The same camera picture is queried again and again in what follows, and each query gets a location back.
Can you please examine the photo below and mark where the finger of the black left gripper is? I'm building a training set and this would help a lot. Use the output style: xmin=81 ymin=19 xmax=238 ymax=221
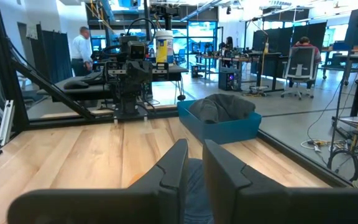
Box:
xmin=139 ymin=60 xmax=153 ymax=95
xmin=125 ymin=60 xmax=140 ymax=95

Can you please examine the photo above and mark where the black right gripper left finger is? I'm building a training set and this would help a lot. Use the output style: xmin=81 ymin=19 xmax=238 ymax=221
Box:
xmin=7 ymin=138 xmax=190 ymax=224

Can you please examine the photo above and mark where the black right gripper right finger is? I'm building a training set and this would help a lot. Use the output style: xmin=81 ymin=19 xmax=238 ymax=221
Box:
xmin=202 ymin=139 xmax=358 ymax=224

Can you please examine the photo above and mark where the dark grey hat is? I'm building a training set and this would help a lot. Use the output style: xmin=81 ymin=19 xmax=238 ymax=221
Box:
xmin=188 ymin=93 xmax=257 ymax=124

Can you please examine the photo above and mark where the white wipes canister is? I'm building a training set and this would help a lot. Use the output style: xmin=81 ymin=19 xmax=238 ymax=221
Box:
xmin=155 ymin=29 xmax=175 ymax=65

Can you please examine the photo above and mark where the black desk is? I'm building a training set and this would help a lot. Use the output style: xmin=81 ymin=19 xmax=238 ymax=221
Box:
xmin=36 ymin=64 xmax=190 ymax=103

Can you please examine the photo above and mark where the person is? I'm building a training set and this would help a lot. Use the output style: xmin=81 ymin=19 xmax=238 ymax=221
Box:
xmin=70 ymin=26 xmax=94 ymax=77
xmin=291 ymin=36 xmax=323 ymax=65
xmin=219 ymin=36 xmax=234 ymax=68

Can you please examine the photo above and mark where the black computer tower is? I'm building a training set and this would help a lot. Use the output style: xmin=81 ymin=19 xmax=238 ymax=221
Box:
xmin=218 ymin=67 xmax=242 ymax=92

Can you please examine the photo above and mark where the dark blue curtain divider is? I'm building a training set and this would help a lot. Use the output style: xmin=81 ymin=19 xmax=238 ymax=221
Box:
xmin=30 ymin=24 xmax=73 ymax=84

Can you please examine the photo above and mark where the long work desk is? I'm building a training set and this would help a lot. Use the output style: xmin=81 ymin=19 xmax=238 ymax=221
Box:
xmin=196 ymin=51 xmax=287 ymax=94

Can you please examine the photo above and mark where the blue plastic bin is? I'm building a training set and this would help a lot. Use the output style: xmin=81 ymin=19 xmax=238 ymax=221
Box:
xmin=176 ymin=99 xmax=263 ymax=146

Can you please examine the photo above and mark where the black room divider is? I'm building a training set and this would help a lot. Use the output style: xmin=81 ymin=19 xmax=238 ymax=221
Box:
xmin=252 ymin=21 xmax=328 ymax=65

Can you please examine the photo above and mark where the grey mesh office chair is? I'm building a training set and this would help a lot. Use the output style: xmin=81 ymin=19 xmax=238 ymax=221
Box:
xmin=280 ymin=46 xmax=320 ymax=101

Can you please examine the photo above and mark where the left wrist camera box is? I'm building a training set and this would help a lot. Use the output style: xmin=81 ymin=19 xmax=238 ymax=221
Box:
xmin=128 ymin=40 xmax=147 ymax=60

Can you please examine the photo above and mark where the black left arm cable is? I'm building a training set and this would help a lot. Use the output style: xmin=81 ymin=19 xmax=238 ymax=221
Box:
xmin=126 ymin=17 xmax=158 ymax=43

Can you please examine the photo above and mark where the white floor cable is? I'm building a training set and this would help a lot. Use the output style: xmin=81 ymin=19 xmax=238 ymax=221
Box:
xmin=300 ymin=138 xmax=332 ymax=153

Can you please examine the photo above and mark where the coiled black cable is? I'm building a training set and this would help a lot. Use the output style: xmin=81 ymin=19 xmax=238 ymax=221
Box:
xmin=326 ymin=148 xmax=358 ymax=182

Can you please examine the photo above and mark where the silver aluminium bracket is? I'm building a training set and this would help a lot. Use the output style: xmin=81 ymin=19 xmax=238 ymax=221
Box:
xmin=0 ymin=100 xmax=16 ymax=147

